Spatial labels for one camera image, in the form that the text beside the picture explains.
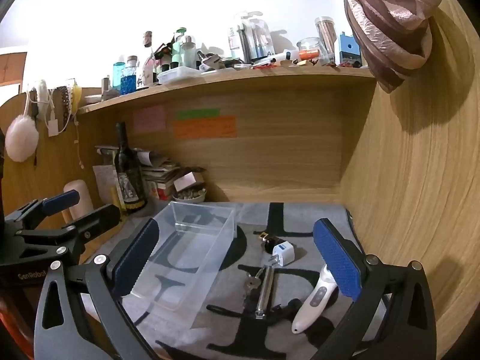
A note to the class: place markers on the grey lettered mat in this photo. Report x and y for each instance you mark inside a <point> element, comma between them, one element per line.
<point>300,281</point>

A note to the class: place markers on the clear plastic tray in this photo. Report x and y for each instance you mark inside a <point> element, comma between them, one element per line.
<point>178,74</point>

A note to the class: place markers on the wooden desk hutch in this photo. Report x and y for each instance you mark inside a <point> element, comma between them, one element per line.
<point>300,138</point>

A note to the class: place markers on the blue box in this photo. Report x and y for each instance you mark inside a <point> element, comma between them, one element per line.
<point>348,48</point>

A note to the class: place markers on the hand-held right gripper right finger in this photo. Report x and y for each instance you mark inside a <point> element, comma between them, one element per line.
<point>335,258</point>

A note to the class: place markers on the white fluffy puff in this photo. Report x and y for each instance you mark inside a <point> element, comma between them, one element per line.
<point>20,138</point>

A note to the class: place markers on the white handheld device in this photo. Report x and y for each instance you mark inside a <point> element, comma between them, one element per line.
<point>317,296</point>

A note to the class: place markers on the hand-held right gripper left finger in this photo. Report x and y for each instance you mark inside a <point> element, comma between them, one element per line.
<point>137,258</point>

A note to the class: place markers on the teal bottle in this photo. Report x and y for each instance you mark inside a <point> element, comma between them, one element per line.
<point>118,73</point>

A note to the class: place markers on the small white box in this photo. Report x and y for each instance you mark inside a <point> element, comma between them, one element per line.
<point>187,180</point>

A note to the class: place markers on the tall clear jar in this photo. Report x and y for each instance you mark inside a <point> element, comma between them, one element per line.
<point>325,39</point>

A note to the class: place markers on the silver key bunch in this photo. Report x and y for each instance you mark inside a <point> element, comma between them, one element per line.
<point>251,283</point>

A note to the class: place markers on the pink sticky note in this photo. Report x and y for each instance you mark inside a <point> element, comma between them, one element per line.
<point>149,119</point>

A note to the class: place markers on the white paper note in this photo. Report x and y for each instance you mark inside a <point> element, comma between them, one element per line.
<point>105,180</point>

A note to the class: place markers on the bowl of pebbles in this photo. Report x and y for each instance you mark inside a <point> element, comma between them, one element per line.
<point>189,195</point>

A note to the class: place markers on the blue liquid bottle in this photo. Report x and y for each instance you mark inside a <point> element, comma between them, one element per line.
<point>129,77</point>

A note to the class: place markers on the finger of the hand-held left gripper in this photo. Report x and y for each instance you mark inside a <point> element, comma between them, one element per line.
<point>60,198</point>
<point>95,217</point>

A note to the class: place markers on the orange sticky note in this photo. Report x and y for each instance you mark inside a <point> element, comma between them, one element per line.
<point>204,127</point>

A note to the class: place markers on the small white bowl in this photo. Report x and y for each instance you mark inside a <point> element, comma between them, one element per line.
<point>92,99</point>

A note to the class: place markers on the beige cylinder roll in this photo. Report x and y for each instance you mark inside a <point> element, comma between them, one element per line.
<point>78,198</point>

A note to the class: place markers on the patterned hanging band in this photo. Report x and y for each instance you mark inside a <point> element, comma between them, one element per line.
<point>63,101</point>

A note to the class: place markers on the white plug adapter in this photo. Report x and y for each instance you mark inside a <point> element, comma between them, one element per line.
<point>281,251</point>

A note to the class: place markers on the red bag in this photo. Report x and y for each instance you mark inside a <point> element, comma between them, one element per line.
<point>13,318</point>

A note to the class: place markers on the dark wine bottle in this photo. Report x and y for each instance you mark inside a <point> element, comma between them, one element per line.
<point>127,172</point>

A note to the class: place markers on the white charger plug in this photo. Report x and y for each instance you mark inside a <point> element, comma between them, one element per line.
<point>52,125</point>

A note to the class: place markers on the mint green bottle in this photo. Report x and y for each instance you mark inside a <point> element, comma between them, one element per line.
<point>178,47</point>

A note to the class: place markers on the white round hanging pad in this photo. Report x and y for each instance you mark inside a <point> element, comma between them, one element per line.
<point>41,90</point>

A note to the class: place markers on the clear plastic box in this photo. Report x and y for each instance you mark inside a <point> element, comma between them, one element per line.
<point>187,255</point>

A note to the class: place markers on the small black gold object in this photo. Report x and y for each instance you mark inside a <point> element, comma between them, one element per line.
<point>269,244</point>

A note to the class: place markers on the green sticky note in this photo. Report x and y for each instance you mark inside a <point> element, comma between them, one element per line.
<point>198,113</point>

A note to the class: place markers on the stack of books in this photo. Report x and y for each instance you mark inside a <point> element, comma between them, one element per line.
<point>161,174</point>

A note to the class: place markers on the toothbrush packs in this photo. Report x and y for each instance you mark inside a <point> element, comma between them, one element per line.
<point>247,37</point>

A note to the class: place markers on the glass candle jar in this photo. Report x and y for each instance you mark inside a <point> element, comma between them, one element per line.
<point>309,48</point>

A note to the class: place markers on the clear capped bottle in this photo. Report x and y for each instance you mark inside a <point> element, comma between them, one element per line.
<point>188,50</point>

